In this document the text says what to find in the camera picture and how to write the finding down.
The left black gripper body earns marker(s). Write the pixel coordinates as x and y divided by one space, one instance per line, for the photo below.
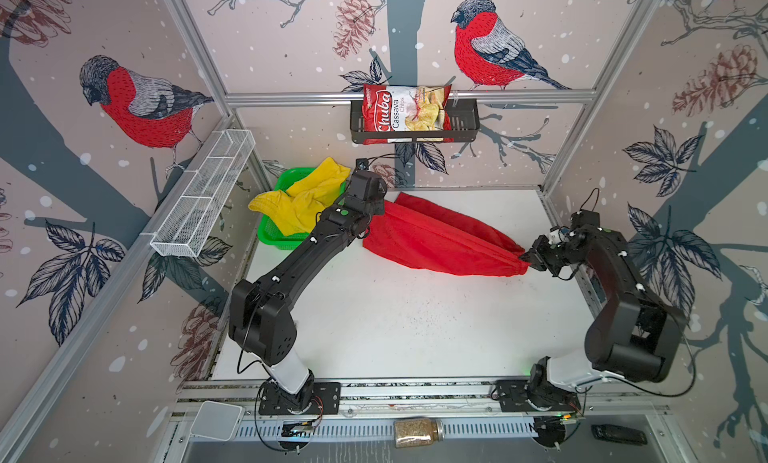
377 205

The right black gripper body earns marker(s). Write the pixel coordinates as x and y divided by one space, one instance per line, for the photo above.
556 257

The red shorts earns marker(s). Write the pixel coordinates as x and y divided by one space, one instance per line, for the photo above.
419 234

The yellow shorts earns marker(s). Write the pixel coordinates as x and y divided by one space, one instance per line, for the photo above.
294 209

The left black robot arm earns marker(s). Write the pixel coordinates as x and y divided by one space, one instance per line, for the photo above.
260 313

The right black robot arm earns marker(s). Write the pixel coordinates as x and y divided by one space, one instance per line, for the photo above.
634 337

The red Chuba chips bag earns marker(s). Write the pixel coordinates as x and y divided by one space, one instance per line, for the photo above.
405 108

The green plastic basket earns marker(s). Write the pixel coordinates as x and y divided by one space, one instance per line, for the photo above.
268 233

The black remote device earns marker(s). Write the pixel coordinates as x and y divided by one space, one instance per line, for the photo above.
619 434

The glass jar of grains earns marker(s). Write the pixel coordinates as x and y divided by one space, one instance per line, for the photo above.
417 432

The white square pad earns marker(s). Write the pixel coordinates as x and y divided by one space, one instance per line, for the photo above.
217 421

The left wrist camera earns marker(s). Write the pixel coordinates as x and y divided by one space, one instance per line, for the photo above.
362 164

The black wall shelf basket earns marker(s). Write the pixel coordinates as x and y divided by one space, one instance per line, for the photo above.
462 114

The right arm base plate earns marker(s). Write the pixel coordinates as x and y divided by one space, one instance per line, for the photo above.
518 396

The white wire mesh basket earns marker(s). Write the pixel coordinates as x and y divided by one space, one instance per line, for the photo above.
191 220

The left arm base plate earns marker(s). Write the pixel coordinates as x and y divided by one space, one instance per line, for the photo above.
317 399

